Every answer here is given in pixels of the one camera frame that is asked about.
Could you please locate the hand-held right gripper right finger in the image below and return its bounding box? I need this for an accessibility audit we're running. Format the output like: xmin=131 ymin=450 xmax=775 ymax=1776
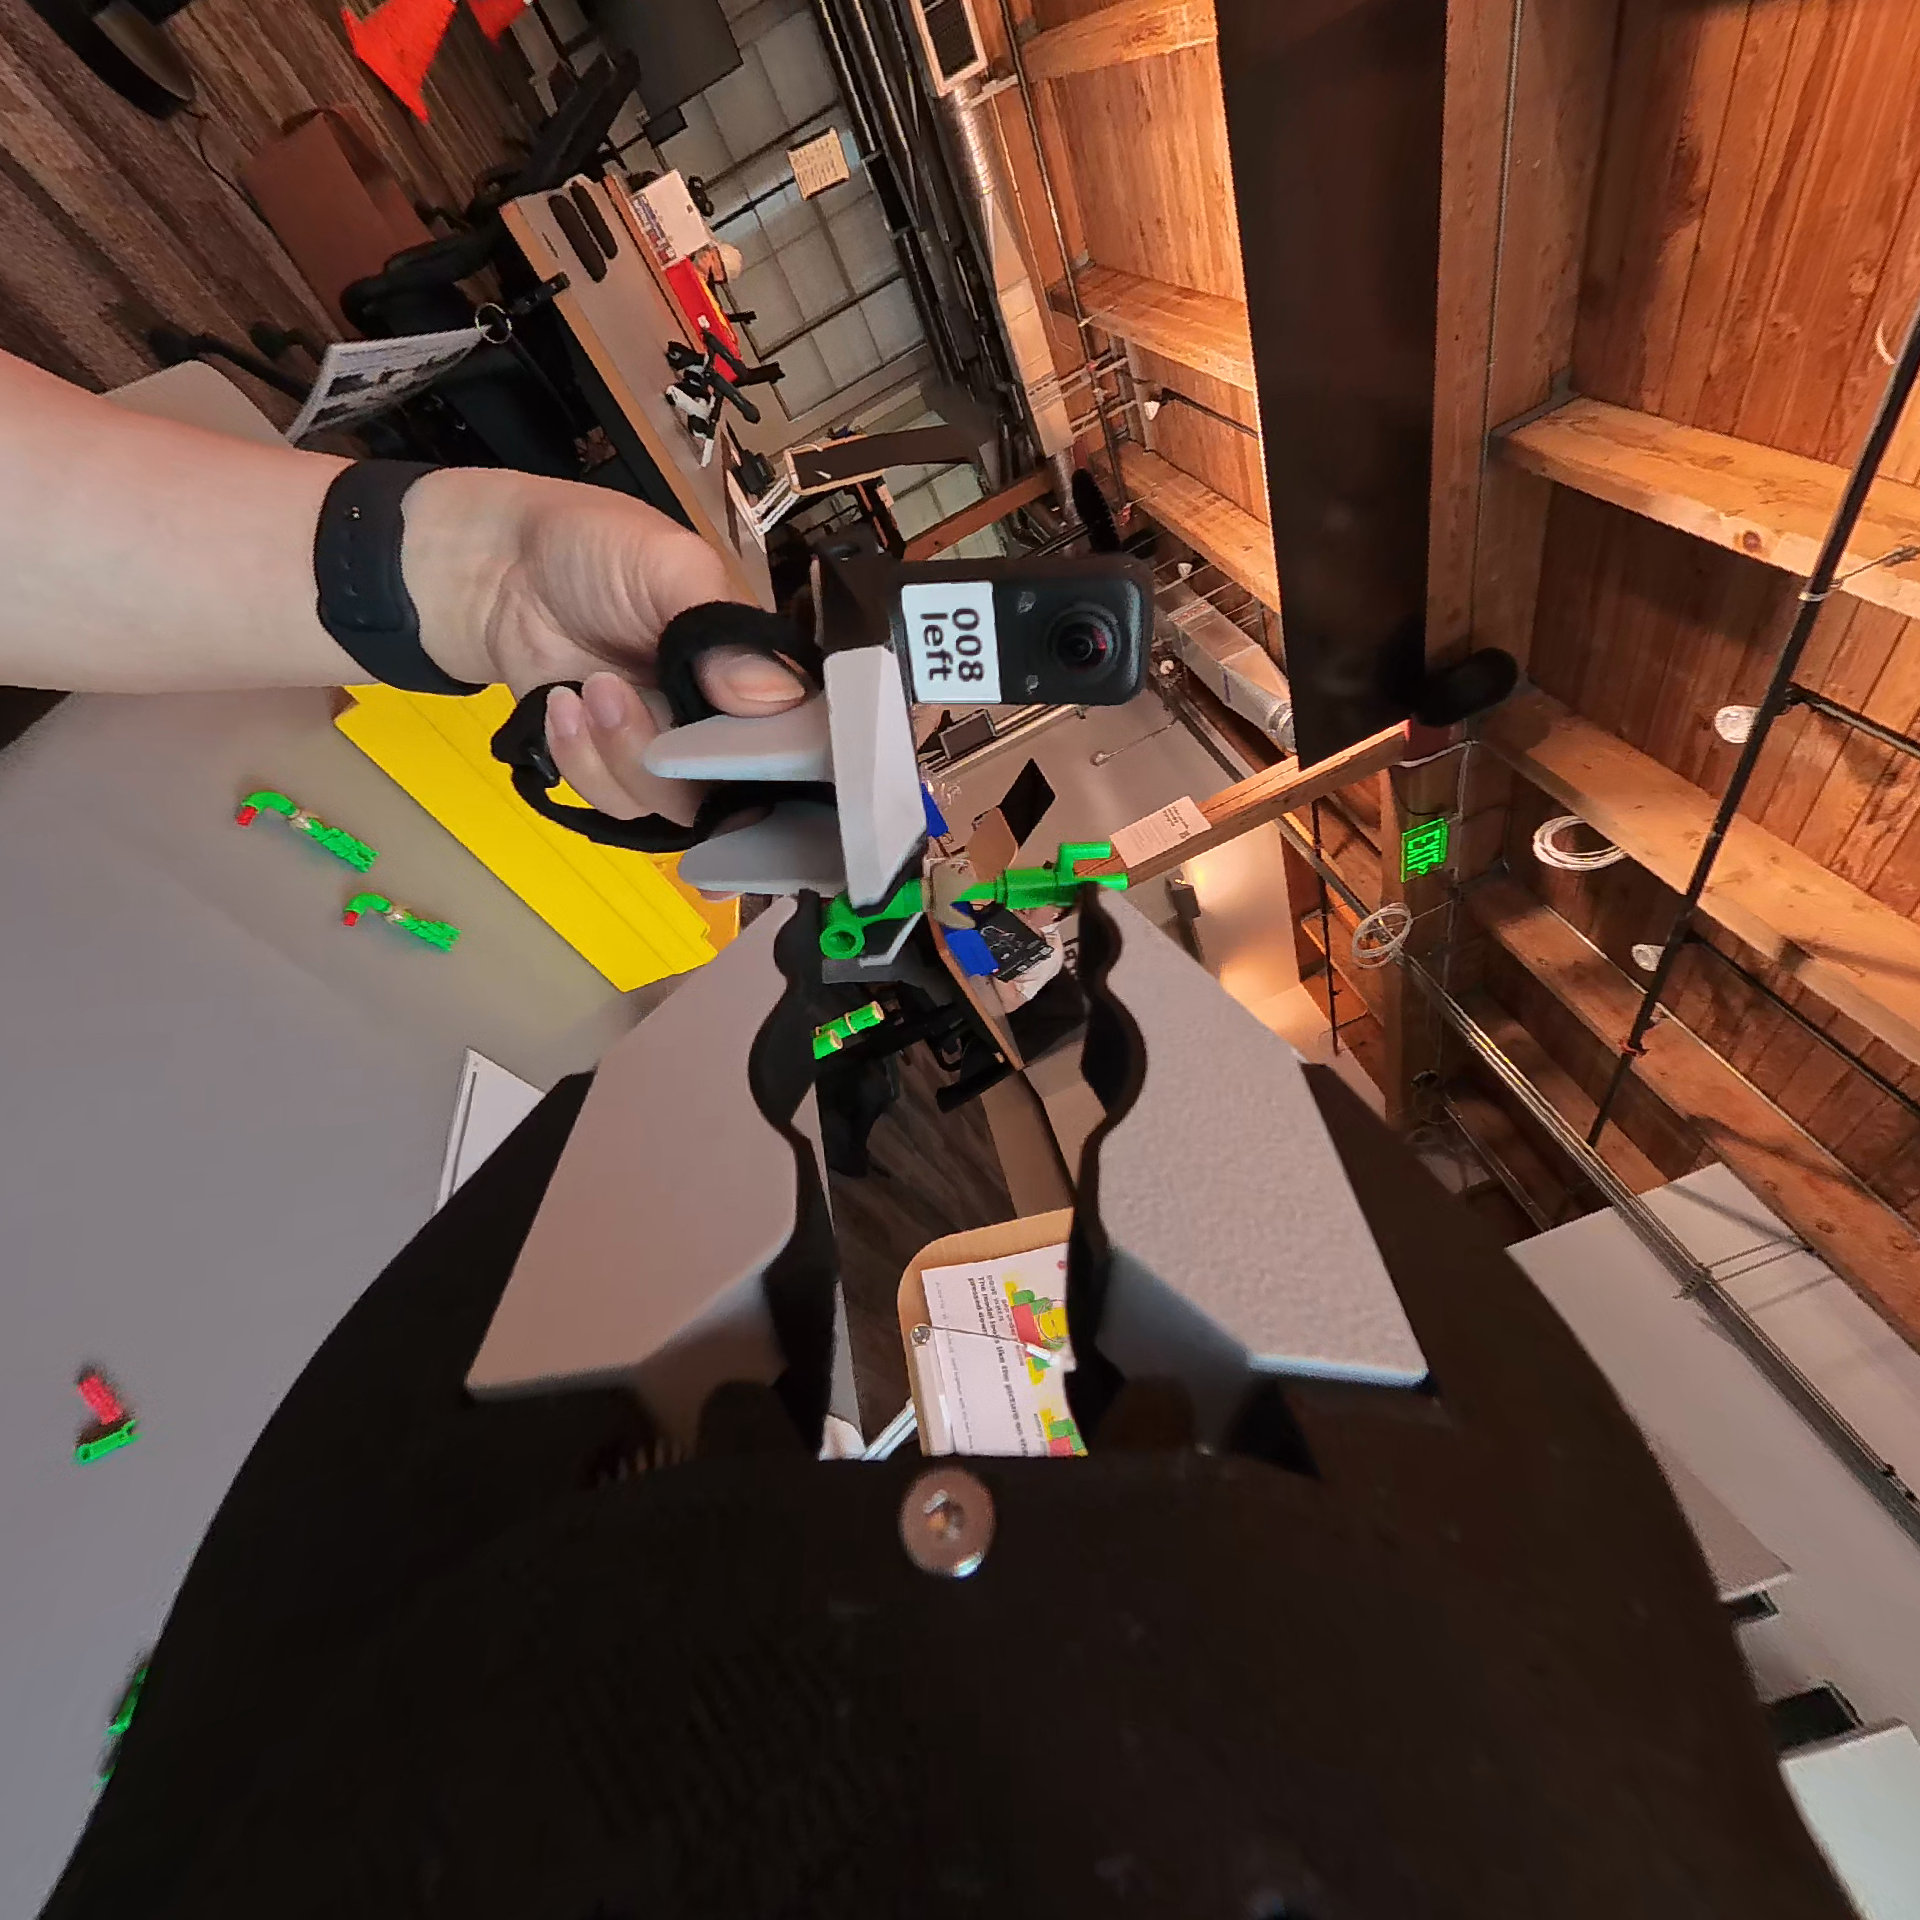
xmin=1057 ymin=899 xmax=1431 ymax=1438

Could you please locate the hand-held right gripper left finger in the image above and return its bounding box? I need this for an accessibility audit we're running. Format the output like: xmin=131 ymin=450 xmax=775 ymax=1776
xmin=465 ymin=899 xmax=837 ymax=1458

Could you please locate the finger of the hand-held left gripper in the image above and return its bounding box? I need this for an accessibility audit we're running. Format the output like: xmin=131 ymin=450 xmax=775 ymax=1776
xmin=824 ymin=645 xmax=933 ymax=912

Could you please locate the green lego vine assembly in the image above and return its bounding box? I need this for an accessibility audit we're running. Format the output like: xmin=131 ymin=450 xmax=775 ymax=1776
xmin=818 ymin=842 xmax=1130 ymax=965

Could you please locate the lego instruction booklet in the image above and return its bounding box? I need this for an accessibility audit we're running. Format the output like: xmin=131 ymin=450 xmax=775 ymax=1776
xmin=917 ymin=1243 xmax=1088 ymax=1459

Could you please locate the green lego vine red tip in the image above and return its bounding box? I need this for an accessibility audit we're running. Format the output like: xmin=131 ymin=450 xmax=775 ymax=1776
xmin=340 ymin=892 xmax=461 ymax=954
xmin=236 ymin=791 xmax=379 ymax=876

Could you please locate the person's left hand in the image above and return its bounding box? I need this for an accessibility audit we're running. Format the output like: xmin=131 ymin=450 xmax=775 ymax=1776
xmin=406 ymin=469 xmax=819 ymax=824

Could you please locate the wooden clipboard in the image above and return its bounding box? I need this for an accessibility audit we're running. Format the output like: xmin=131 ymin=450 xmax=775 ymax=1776
xmin=897 ymin=1205 xmax=1079 ymax=1459

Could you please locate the wooden stick with label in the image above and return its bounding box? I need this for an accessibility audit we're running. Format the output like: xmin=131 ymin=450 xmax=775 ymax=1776
xmin=1117 ymin=719 xmax=1416 ymax=890

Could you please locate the yellow sheet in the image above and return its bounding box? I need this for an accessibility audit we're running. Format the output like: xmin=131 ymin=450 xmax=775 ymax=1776
xmin=334 ymin=683 xmax=739 ymax=996

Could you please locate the black steel column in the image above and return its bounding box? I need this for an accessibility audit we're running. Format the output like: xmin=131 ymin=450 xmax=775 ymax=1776
xmin=1210 ymin=0 xmax=1517 ymax=725

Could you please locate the wooden desk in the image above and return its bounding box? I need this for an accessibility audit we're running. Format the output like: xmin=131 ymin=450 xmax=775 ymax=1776
xmin=494 ymin=172 xmax=782 ymax=603

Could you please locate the black wristband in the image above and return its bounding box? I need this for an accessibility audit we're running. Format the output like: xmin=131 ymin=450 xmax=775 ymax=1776
xmin=312 ymin=458 xmax=489 ymax=700

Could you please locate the white air vent grille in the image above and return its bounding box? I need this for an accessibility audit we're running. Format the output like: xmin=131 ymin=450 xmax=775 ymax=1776
xmin=910 ymin=0 xmax=990 ymax=95

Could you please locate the printed leaflet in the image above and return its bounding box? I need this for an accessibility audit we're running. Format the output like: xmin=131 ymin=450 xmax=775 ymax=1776
xmin=285 ymin=327 xmax=484 ymax=445

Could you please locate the black office chair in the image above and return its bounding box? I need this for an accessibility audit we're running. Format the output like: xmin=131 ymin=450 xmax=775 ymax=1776
xmin=340 ymin=226 xmax=520 ymax=348

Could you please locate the black pole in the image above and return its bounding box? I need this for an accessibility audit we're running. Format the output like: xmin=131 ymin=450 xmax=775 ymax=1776
xmin=1585 ymin=308 xmax=1920 ymax=1149

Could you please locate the orange traffic cone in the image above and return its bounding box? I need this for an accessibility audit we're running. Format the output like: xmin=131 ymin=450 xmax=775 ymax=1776
xmin=340 ymin=0 xmax=458 ymax=119

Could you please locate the metal air duct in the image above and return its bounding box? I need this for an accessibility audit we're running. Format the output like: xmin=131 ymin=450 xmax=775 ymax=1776
xmin=928 ymin=84 xmax=1096 ymax=452

